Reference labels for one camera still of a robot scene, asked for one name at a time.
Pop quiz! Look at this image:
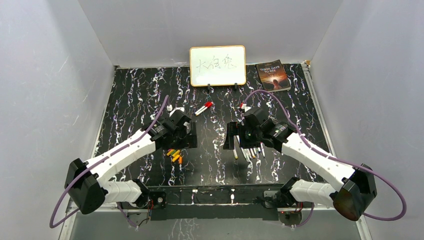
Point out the small whiteboard with writing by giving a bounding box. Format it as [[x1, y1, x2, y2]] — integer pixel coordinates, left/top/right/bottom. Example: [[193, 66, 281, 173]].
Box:
[[189, 45, 247, 87]]

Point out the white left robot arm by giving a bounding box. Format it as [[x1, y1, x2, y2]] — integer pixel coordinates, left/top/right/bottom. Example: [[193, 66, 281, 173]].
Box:
[[65, 109, 198, 215]]

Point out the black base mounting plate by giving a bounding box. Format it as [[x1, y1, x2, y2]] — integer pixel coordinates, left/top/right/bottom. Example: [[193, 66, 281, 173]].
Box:
[[145, 184, 312, 222]]

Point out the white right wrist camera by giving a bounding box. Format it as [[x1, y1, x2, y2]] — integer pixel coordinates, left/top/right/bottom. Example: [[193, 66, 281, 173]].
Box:
[[239, 102, 252, 113]]

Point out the aluminium frame rail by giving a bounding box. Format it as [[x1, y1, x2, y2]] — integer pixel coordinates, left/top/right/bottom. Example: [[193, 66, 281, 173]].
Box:
[[67, 187, 364, 213]]

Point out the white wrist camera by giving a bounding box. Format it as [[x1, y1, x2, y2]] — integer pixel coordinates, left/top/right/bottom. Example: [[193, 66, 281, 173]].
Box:
[[166, 104, 185, 114], [239, 102, 252, 113]]

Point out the dark paperback book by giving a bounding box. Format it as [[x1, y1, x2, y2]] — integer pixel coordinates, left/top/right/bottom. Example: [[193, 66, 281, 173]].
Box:
[[255, 59, 291, 92]]

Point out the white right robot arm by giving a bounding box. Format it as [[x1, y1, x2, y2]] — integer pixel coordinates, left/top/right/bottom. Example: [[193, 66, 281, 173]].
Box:
[[223, 107, 377, 221]]

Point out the red cap marker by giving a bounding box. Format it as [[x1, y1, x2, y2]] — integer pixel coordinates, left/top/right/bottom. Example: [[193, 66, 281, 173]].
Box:
[[194, 101, 213, 116]]

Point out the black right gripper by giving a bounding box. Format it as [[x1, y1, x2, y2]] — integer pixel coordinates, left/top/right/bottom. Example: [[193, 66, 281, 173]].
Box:
[[223, 121, 263, 150]]

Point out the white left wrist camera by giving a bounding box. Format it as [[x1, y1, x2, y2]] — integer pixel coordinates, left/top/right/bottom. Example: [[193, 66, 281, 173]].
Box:
[[166, 104, 185, 114]]

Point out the yellow pen cap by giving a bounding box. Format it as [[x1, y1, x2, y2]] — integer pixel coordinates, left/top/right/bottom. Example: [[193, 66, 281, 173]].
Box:
[[171, 150, 181, 157], [171, 154, 181, 163]]

